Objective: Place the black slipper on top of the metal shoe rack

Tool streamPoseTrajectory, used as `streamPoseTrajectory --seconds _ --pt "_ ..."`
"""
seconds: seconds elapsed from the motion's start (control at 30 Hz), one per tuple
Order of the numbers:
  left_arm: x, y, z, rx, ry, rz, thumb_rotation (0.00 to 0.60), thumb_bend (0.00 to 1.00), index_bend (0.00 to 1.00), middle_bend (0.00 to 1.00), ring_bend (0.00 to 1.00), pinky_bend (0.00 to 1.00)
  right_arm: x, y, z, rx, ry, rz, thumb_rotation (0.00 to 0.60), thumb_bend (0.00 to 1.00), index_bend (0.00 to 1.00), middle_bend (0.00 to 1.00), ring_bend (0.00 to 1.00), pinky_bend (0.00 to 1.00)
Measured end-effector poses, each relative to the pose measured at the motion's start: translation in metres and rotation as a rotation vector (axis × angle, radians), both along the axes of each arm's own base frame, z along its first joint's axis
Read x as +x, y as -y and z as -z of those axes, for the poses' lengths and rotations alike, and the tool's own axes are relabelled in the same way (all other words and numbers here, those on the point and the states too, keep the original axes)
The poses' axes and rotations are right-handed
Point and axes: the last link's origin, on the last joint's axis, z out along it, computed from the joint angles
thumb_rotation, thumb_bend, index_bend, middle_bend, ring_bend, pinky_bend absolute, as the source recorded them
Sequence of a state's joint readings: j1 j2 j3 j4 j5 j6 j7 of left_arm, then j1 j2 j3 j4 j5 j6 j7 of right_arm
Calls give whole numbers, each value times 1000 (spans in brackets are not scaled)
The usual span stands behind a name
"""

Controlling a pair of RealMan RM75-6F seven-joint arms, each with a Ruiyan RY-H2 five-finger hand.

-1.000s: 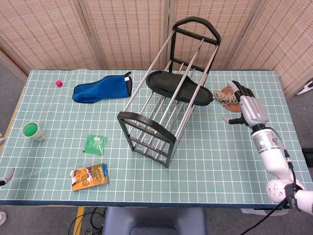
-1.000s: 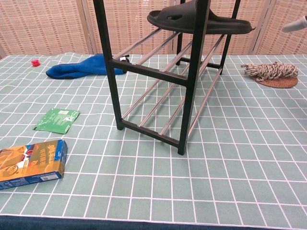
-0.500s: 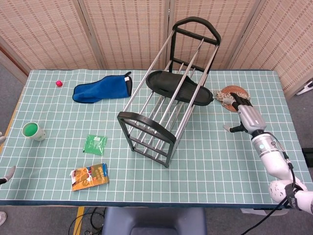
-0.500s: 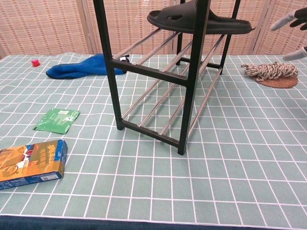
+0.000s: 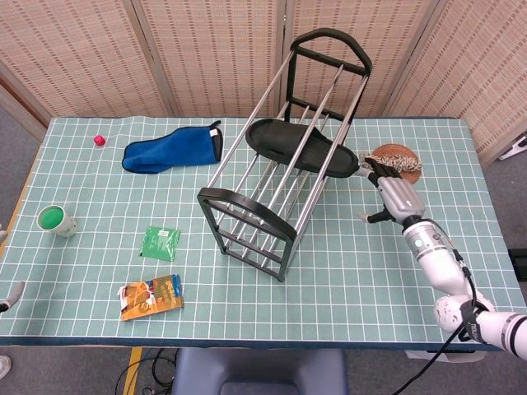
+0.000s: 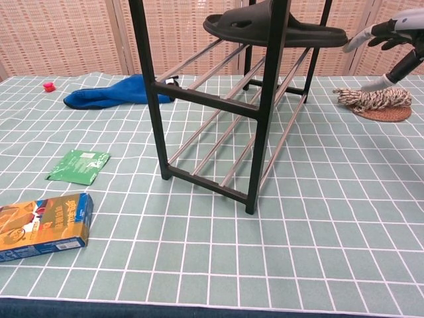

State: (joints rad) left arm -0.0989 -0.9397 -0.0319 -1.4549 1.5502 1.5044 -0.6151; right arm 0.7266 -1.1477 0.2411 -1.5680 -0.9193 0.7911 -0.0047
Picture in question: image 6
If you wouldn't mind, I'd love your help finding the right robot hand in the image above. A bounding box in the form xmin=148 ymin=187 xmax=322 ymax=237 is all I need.
xmin=343 ymin=8 xmax=424 ymax=93

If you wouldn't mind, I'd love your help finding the black rubber slipper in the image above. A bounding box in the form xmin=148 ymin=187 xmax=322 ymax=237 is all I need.
xmin=202 ymin=0 xmax=349 ymax=48

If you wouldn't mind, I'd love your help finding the round woven brown coaster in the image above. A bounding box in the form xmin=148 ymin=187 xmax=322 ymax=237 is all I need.
xmin=350 ymin=104 xmax=413 ymax=123

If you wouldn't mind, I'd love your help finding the green checked tablecloth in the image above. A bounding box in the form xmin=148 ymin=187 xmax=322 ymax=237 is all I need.
xmin=0 ymin=73 xmax=424 ymax=307

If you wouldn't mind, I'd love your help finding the woven folding screen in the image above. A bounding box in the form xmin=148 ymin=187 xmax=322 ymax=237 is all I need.
xmin=0 ymin=0 xmax=424 ymax=80

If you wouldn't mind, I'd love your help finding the green sachet packet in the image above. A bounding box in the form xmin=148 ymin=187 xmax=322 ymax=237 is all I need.
xmin=45 ymin=149 xmax=111 ymax=186

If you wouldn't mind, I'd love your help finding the orange blue snack box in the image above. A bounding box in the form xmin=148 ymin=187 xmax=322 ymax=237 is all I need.
xmin=0 ymin=192 xmax=94 ymax=263

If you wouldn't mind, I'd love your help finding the beige brown rope bundle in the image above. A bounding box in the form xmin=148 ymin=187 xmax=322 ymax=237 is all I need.
xmin=332 ymin=84 xmax=413 ymax=112

